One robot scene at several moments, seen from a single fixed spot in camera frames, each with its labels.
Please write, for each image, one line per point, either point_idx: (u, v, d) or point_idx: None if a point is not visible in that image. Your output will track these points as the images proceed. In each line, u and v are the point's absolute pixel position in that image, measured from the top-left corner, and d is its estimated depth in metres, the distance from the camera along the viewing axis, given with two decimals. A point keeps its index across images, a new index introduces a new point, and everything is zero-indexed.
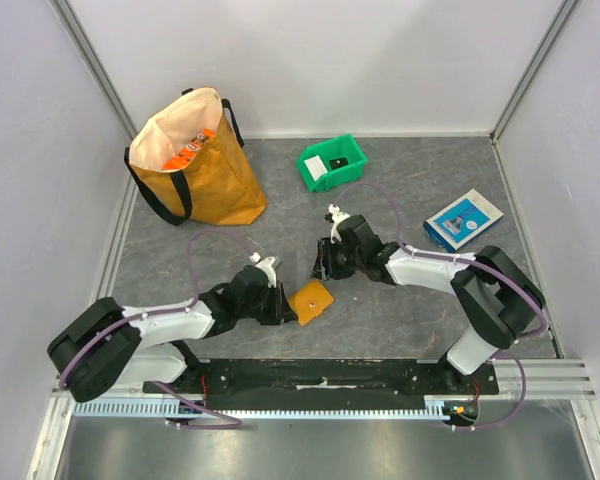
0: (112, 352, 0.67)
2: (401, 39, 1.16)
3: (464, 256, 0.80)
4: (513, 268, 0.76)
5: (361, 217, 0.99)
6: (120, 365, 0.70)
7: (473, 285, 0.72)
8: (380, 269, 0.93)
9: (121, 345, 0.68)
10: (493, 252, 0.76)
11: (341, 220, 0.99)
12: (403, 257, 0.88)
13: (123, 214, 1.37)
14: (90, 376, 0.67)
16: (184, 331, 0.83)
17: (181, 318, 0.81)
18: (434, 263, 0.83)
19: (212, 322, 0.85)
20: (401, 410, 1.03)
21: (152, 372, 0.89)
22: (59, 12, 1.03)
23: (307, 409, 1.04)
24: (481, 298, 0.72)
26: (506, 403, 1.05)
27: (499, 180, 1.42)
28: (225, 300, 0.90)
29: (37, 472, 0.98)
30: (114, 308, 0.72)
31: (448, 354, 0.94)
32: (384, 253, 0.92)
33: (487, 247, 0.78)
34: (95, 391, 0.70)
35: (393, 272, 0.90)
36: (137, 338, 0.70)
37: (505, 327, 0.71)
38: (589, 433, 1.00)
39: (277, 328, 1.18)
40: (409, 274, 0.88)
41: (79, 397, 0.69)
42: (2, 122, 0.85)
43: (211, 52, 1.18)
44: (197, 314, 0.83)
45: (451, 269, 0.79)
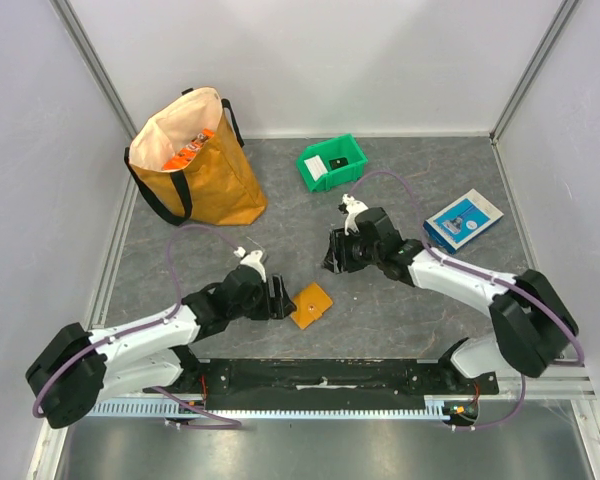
0: (77, 387, 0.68)
2: (401, 39, 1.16)
3: (503, 276, 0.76)
4: (554, 296, 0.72)
5: (382, 210, 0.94)
6: (91, 394, 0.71)
7: (513, 311, 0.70)
8: (399, 267, 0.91)
9: (85, 380, 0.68)
10: (535, 278, 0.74)
11: (362, 212, 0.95)
12: (430, 262, 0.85)
13: (123, 214, 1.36)
14: (60, 409, 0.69)
16: (167, 341, 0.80)
17: (159, 333, 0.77)
18: (465, 276, 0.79)
19: (197, 328, 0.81)
20: (401, 410, 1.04)
21: (148, 379, 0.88)
22: (59, 12, 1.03)
23: (307, 409, 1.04)
24: (519, 326, 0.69)
26: (506, 403, 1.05)
27: (499, 180, 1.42)
28: (215, 300, 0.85)
29: (37, 472, 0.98)
30: (80, 336, 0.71)
31: (452, 356, 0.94)
32: (406, 250, 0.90)
33: (529, 271, 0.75)
34: (73, 415, 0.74)
35: (414, 275, 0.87)
36: (101, 370, 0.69)
37: (535, 356, 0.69)
38: (590, 433, 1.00)
39: (277, 328, 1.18)
40: (433, 282, 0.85)
41: (59, 423, 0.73)
42: (2, 122, 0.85)
43: (211, 52, 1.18)
44: (178, 324, 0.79)
45: (487, 288, 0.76)
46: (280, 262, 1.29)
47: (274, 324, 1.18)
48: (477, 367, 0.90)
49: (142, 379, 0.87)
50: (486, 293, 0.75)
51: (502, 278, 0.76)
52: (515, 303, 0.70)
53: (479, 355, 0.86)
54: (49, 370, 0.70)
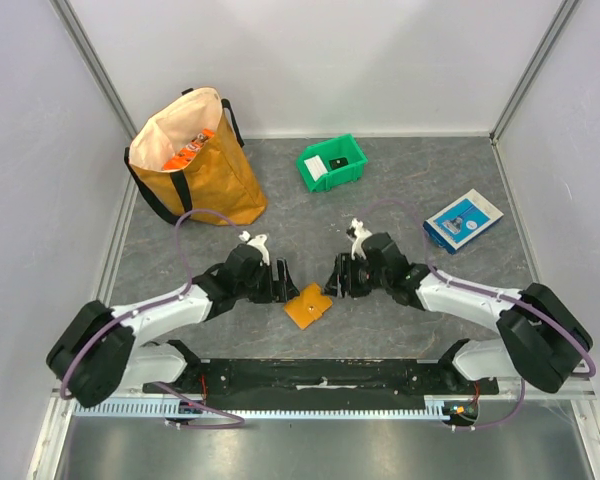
0: (109, 355, 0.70)
2: (402, 39, 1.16)
3: (508, 292, 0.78)
4: (561, 310, 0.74)
5: (386, 235, 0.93)
6: (120, 364, 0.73)
7: (522, 327, 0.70)
8: (408, 292, 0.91)
9: (117, 347, 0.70)
10: (540, 291, 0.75)
11: (366, 239, 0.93)
12: (437, 285, 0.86)
13: (123, 214, 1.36)
14: (92, 382, 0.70)
16: (182, 317, 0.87)
17: (175, 307, 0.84)
18: (474, 296, 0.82)
19: (209, 304, 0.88)
20: (401, 410, 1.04)
21: (154, 371, 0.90)
22: (59, 11, 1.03)
23: (307, 409, 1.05)
24: (529, 341, 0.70)
26: (506, 403, 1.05)
27: (499, 180, 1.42)
28: (221, 279, 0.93)
29: (38, 473, 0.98)
30: (103, 312, 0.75)
31: (455, 361, 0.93)
32: (413, 275, 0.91)
33: (533, 285, 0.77)
34: (100, 393, 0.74)
35: (423, 298, 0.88)
36: (131, 336, 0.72)
37: (552, 371, 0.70)
38: (589, 433, 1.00)
39: (277, 328, 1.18)
40: (441, 303, 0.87)
41: (87, 402, 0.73)
42: (2, 122, 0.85)
43: (212, 52, 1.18)
44: (192, 299, 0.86)
45: (493, 305, 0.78)
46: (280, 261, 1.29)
47: (274, 324, 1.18)
48: (482, 372, 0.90)
49: (151, 370, 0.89)
50: (493, 310, 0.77)
51: (508, 294, 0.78)
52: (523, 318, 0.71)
53: (486, 360, 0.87)
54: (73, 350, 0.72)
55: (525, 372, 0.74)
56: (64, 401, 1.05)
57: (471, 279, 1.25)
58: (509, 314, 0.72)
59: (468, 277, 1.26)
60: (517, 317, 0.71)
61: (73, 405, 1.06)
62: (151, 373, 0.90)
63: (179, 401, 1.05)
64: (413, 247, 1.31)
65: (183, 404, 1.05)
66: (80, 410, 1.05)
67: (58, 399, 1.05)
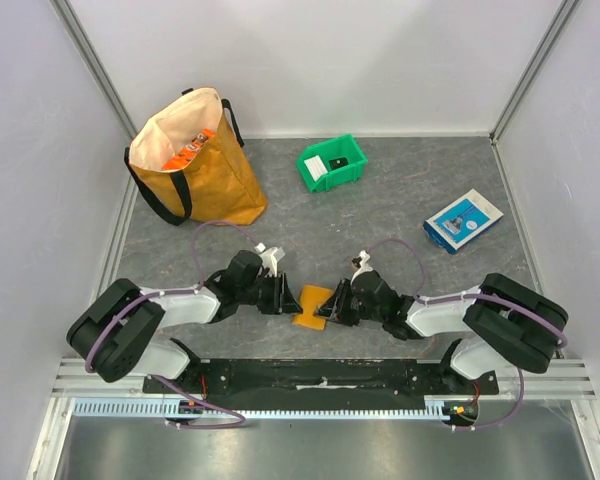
0: (139, 325, 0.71)
2: (402, 39, 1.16)
3: (470, 289, 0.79)
4: (519, 290, 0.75)
5: (376, 274, 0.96)
6: (146, 339, 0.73)
7: (488, 318, 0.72)
8: (406, 328, 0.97)
9: (146, 317, 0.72)
10: (497, 279, 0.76)
11: (357, 280, 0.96)
12: (418, 308, 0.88)
13: (123, 214, 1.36)
14: (118, 351, 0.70)
16: (193, 312, 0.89)
17: (190, 299, 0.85)
18: (444, 304, 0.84)
19: (218, 304, 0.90)
20: (401, 410, 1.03)
21: (162, 364, 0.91)
22: (59, 12, 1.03)
23: (307, 410, 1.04)
24: (499, 329, 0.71)
26: (506, 403, 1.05)
27: (499, 180, 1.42)
28: (223, 286, 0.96)
29: (37, 473, 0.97)
30: (131, 287, 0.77)
31: (451, 362, 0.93)
32: (403, 310, 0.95)
33: (488, 275, 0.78)
34: (121, 370, 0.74)
35: (416, 326, 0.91)
36: (160, 310, 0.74)
37: (534, 350, 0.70)
38: (590, 433, 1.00)
39: (277, 328, 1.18)
40: (431, 324, 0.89)
41: (107, 376, 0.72)
42: (2, 122, 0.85)
43: (212, 52, 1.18)
44: (205, 296, 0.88)
45: (462, 307, 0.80)
46: (280, 261, 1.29)
47: (274, 325, 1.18)
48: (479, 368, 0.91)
49: (162, 361, 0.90)
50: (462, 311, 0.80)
51: (470, 292, 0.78)
52: (486, 310, 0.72)
53: (478, 357, 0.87)
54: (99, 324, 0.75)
55: (512, 361, 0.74)
56: (64, 401, 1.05)
57: (471, 279, 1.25)
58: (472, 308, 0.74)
59: (468, 277, 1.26)
60: (480, 309, 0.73)
61: (73, 405, 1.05)
62: (160, 364, 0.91)
63: (178, 401, 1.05)
64: (413, 247, 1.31)
65: (183, 404, 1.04)
66: (80, 410, 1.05)
67: (58, 399, 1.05)
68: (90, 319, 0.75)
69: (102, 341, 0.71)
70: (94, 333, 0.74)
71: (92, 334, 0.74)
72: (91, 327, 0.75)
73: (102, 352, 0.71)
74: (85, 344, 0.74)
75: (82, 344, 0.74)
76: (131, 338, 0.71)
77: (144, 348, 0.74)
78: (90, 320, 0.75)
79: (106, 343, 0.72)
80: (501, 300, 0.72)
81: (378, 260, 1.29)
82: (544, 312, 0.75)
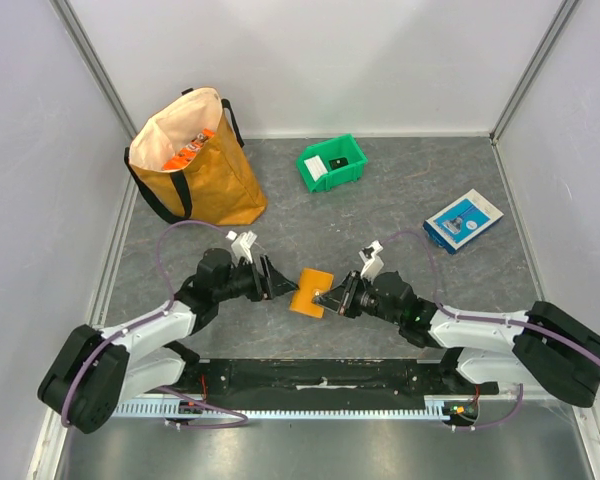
0: (106, 374, 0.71)
2: (402, 39, 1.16)
3: (515, 316, 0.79)
4: (569, 322, 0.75)
5: (399, 277, 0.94)
6: (116, 384, 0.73)
7: (538, 351, 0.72)
8: (424, 335, 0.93)
9: (112, 364, 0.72)
10: (545, 309, 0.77)
11: (380, 280, 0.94)
12: (446, 322, 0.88)
13: (123, 214, 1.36)
14: (90, 403, 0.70)
16: (171, 333, 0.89)
17: (164, 323, 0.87)
18: (483, 325, 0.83)
19: (193, 316, 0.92)
20: (401, 410, 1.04)
21: (155, 378, 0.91)
22: (59, 11, 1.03)
23: (306, 409, 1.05)
24: (549, 364, 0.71)
26: (506, 403, 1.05)
27: (499, 180, 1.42)
28: (197, 292, 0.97)
29: (37, 473, 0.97)
30: (90, 335, 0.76)
31: (459, 367, 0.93)
32: (424, 317, 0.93)
33: (536, 304, 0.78)
34: (99, 418, 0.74)
35: (438, 338, 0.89)
36: (125, 353, 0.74)
37: (581, 385, 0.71)
38: (590, 433, 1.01)
39: (277, 327, 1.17)
40: (457, 339, 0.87)
41: (86, 428, 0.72)
42: (2, 122, 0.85)
43: (211, 52, 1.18)
44: (177, 314, 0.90)
45: (505, 332, 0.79)
46: (280, 261, 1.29)
47: (274, 324, 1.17)
48: (485, 375, 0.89)
49: (148, 378, 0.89)
50: (506, 337, 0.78)
51: (515, 318, 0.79)
52: (537, 342, 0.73)
53: (497, 369, 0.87)
54: (64, 379, 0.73)
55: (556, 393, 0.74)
56: None
57: (471, 279, 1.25)
58: (522, 338, 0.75)
59: (468, 277, 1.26)
60: (530, 342, 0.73)
61: None
62: (153, 378, 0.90)
63: (178, 401, 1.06)
64: (413, 247, 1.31)
65: (183, 404, 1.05)
66: None
67: None
68: (54, 375, 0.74)
69: (72, 397, 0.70)
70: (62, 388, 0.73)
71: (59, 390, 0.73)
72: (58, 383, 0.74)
73: (73, 408, 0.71)
74: (54, 401, 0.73)
75: (52, 402, 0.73)
76: (100, 389, 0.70)
77: (117, 391, 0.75)
78: (55, 377, 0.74)
79: (76, 398, 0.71)
80: (549, 333, 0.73)
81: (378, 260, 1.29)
82: (592, 345, 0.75)
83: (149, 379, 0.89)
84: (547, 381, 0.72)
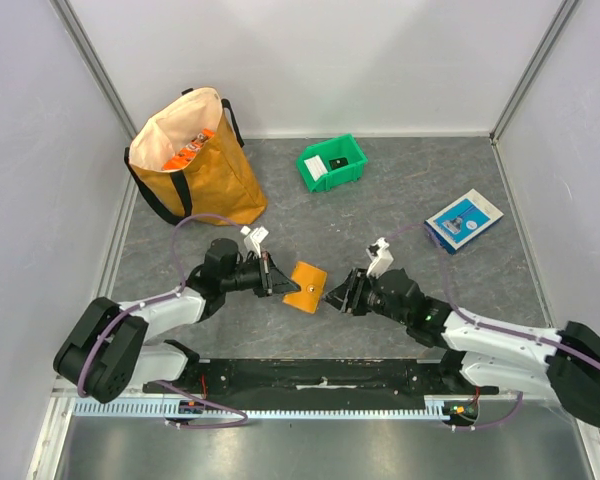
0: (125, 342, 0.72)
2: (402, 39, 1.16)
3: (547, 335, 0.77)
4: None
5: (405, 275, 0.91)
6: (133, 353, 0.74)
7: (572, 376, 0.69)
8: (432, 335, 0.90)
9: (130, 332, 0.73)
10: (577, 331, 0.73)
11: (385, 279, 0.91)
12: (463, 328, 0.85)
13: (123, 214, 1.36)
14: (109, 371, 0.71)
16: (180, 316, 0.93)
17: (176, 303, 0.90)
18: (507, 338, 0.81)
19: (203, 302, 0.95)
20: (402, 410, 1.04)
21: (158, 371, 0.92)
22: (59, 12, 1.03)
23: (307, 409, 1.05)
24: (582, 389, 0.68)
26: (506, 403, 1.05)
27: (499, 180, 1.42)
28: (205, 284, 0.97)
29: (37, 473, 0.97)
30: (109, 306, 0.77)
31: (464, 370, 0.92)
32: (434, 318, 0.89)
33: (569, 325, 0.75)
34: (115, 389, 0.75)
35: (449, 340, 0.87)
36: (143, 323, 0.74)
37: None
38: (589, 433, 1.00)
39: (277, 327, 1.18)
40: (469, 345, 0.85)
41: (102, 398, 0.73)
42: (2, 122, 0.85)
43: (212, 52, 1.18)
44: (189, 297, 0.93)
45: (536, 350, 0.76)
46: (280, 261, 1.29)
47: (274, 324, 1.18)
48: (489, 380, 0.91)
49: (156, 365, 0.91)
50: (538, 356, 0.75)
51: (546, 337, 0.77)
52: (569, 365, 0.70)
53: (505, 378, 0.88)
54: (84, 347, 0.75)
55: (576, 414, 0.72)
56: (64, 401, 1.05)
57: (471, 279, 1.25)
58: (554, 361, 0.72)
59: (467, 277, 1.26)
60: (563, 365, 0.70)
61: (73, 405, 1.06)
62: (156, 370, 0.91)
63: (178, 401, 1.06)
64: (413, 247, 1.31)
65: (183, 404, 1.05)
66: (80, 410, 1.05)
67: (58, 399, 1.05)
68: (73, 344, 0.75)
69: (90, 365, 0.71)
70: (80, 357, 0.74)
71: (77, 359, 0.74)
72: (77, 352, 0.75)
73: (91, 376, 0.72)
74: (72, 370, 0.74)
75: (70, 371, 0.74)
76: (120, 357, 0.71)
77: (133, 363, 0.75)
78: (74, 346, 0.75)
79: (95, 365, 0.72)
80: (583, 356, 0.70)
81: None
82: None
83: (158, 367, 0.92)
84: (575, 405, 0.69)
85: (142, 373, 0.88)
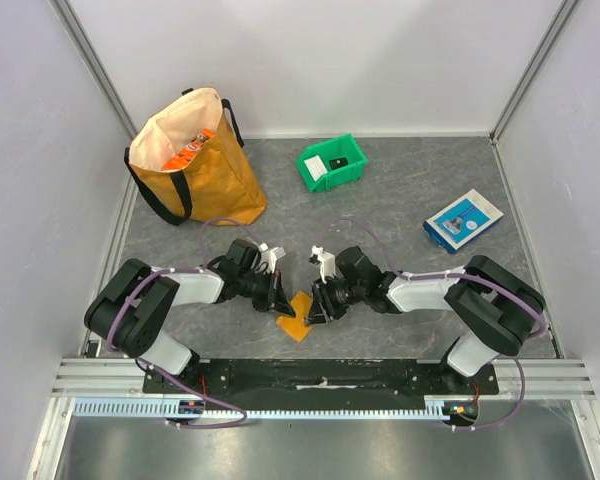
0: (157, 297, 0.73)
2: (400, 40, 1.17)
3: (454, 270, 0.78)
4: (504, 275, 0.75)
5: (358, 249, 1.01)
6: (163, 312, 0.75)
7: (468, 298, 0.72)
8: (385, 301, 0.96)
9: (163, 290, 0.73)
10: (481, 261, 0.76)
11: (340, 254, 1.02)
12: (400, 283, 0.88)
13: (123, 214, 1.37)
14: (140, 324, 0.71)
16: (198, 292, 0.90)
17: (197, 278, 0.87)
18: (426, 282, 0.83)
19: (221, 283, 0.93)
20: (401, 410, 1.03)
21: (164, 359, 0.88)
22: (59, 12, 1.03)
23: (306, 409, 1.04)
24: (477, 310, 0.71)
26: (506, 403, 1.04)
27: (499, 180, 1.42)
28: (223, 270, 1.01)
29: (37, 473, 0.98)
30: (142, 265, 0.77)
31: (449, 357, 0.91)
32: (384, 284, 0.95)
33: (473, 257, 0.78)
34: (142, 346, 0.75)
35: (395, 300, 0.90)
36: (175, 283, 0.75)
37: (510, 334, 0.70)
38: (589, 433, 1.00)
39: (276, 327, 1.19)
40: (410, 299, 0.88)
41: (130, 352, 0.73)
42: (2, 122, 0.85)
43: (212, 53, 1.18)
44: (210, 276, 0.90)
45: (444, 285, 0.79)
46: (279, 261, 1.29)
47: (273, 324, 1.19)
48: (474, 365, 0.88)
49: (165, 350, 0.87)
50: (443, 288, 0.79)
51: (454, 272, 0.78)
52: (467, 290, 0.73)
53: (467, 349, 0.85)
54: (116, 301, 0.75)
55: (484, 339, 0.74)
56: (64, 401, 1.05)
57: None
58: (455, 287, 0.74)
59: None
60: (461, 288, 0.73)
61: (73, 405, 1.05)
62: (162, 358, 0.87)
63: (178, 401, 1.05)
64: (413, 247, 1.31)
65: (183, 404, 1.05)
66: (80, 410, 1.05)
67: (58, 399, 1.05)
68: (106, 298, 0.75)
69: (121, 318, 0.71)
70: (111, 311, 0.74)
71: (108, 313, 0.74)
72: (108, 306, 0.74)
73: (121, 330, 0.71)
74: (102, 324, 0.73)
75: (99, 325, 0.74)
76: (151, 312, 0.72)
77: (161, 321, 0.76)
78: (107, 299, 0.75)
79: (125, 320, 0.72)
80: (484, 281, 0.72)
81: (379, 259, 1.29)
82: (524, 297, 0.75)
83: (166, 353, 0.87)
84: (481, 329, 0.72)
85: (148, 355, 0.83)
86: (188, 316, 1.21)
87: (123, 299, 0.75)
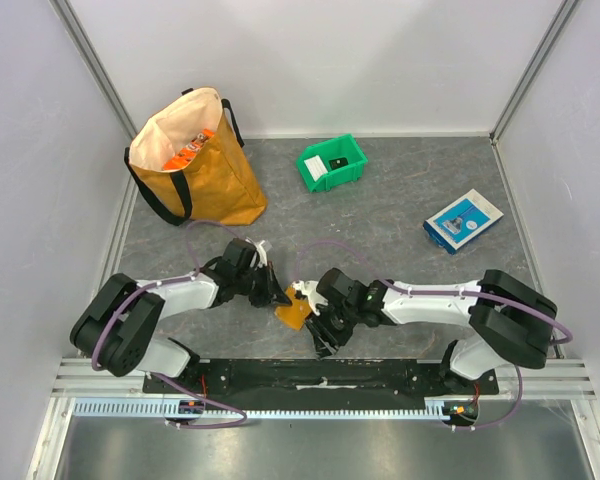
0: (141, 315, 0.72)
2: (401, 39, 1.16)
3: (469, 287, 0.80)
4: (521, 288, 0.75)
5: (337, 270, 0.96)
6: (149, 328, 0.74)
7: (494, 319, 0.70)
8: (376, 313, 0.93)
9: (147, 307, 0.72)
10: (497, 276, 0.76)
11: (319, 280, 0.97)
12: (398, 299, 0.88)
13: (123, 214, 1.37)
14: (125, 344, 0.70)
16: (193, 299, 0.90)
17: (190, 286, 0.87)
18: (436, 298, 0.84)
19: (216, 288, 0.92)
20: (401, 410, 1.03)
21: (162, 362, 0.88)
22: (59, 12, 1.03)
23: (306, 410, 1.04)
24: (504, 330, 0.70)
26: (505, 403, 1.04)
27: (500, 180, 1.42)
28: (219, 271, 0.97)
29: (37, 473, 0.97)
30: (127, 281, 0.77)
31: (451, 365, 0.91)
32: (373, 296, 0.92)
33: (487, 272, 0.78)
34: (129, 364, 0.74)
35: (391, 314, 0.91)
36: (160, 300, 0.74)
37: (532, 349, 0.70)
38: (590, 433, 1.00)
39: (276, 323, 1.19)
40: (409, 313, 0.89)
41: (117, 371, 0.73)
42: (2, 122, 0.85)
43: (211, 52, 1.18)
44: (203, 282, 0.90)
45: (459, 303, 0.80)
46: (278, 261, 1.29)
47: (273, 324, 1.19)
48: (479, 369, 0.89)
49: (163, 355, 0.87)
50: (462, 308, 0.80)
51: (469, 288, 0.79)
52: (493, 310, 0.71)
53: (471, 356, 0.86)
54: (101, 320, 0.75)
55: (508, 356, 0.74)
56: (64, 401, 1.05)
57: (470, 279, 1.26)
58: (478, 308, 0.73)
59: (467, 278, 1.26)
60: (486, 310, 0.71)
61: (73, 405, 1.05)
62: (160, 363, 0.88)
63: (178, 401, 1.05)
64: (413, 246, 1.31)
65: (183, 404, 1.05)
66: (80, 410, 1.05)
67: (58, 399, 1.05)
68: (91, 317, 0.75)
69: (106, 337, 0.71)
70: (97, 329, 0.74)
71: (93, 331, 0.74)
72: (94, 324, 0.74)
73: (106, 349, 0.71)
74: (87, 342, 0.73)
75: (86, 343, 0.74)
76: (136, 330, 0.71)
77: (148, 338, 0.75)
78: (92, 318, 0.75)
79: (110, 338, 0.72)
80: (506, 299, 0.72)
81: (379, 259, 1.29)
82: (542, 308, 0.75)
83: (163, 358, 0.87)
84: (506, 347, 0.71)
85: (148, 359, 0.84)
86: (188, 317, 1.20)
87: (107, 318, 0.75)
